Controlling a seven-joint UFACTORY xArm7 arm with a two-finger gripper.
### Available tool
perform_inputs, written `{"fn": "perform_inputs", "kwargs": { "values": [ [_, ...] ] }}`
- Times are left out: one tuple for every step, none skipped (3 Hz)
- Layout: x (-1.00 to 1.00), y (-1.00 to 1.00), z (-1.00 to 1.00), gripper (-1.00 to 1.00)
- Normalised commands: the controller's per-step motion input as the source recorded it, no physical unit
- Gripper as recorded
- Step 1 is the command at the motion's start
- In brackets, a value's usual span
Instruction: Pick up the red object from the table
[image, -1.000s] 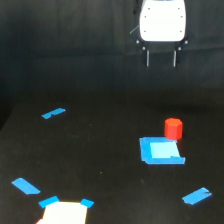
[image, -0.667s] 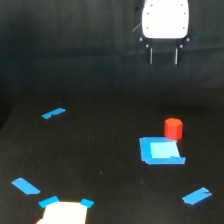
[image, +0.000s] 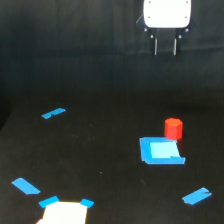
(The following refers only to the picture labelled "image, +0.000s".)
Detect red hexagonal block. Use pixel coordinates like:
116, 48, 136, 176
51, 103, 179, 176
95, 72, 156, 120
164, 118, 183, 140

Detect blue tape on paper right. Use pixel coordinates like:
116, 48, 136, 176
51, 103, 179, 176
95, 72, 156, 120
80, 199, 94, 208

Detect blue tape strip far left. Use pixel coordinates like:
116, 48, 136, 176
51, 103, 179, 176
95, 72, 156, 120
41, 108, 66, 119

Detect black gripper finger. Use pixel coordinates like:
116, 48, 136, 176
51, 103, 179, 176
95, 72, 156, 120
173, 38, 178, 56
153, 38, 158, 56

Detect blue tape strip near right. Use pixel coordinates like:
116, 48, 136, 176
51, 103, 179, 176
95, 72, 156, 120
182, 187, 211, 205

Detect blue tape on paper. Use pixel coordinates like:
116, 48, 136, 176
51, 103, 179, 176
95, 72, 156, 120
38, 196, 59, 208
80, 199, 94, 208

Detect white paper sheet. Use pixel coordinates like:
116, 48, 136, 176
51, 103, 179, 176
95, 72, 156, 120
36, 202, 87, 224

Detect blue tape strip near left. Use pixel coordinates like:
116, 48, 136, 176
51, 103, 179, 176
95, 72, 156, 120
12, 178, 40, 195

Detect blue taped light square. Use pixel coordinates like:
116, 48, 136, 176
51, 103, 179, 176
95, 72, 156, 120
139, 137, 185, 165

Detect blue tape on paper left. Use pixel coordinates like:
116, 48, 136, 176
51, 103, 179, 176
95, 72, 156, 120
38, 196, 59, 208

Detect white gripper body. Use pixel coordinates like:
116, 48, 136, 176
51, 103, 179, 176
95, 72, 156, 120
136, 0, 192, 32

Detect blue tape strip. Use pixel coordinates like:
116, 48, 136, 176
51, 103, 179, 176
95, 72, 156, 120
12, 178, 40, 195
182, 187, 211, 205
41, 108, 66, 119

